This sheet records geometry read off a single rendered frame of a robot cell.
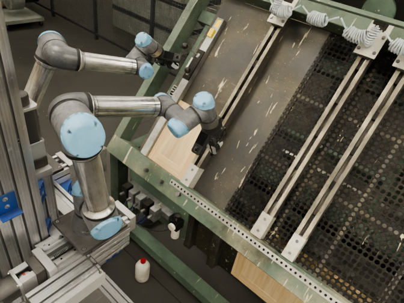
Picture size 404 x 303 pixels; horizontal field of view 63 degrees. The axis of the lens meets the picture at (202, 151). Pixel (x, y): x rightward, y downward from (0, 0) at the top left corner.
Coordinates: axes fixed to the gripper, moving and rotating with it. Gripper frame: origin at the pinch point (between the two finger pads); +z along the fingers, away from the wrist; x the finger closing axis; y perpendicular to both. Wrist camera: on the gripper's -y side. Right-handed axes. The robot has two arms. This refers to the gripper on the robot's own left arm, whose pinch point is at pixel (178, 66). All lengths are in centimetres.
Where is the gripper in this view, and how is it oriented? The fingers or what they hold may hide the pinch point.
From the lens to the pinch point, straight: 203.6
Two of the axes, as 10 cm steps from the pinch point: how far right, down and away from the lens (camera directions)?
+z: 4.3, 1.8, 8.9
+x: -2.2, 9.7, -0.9
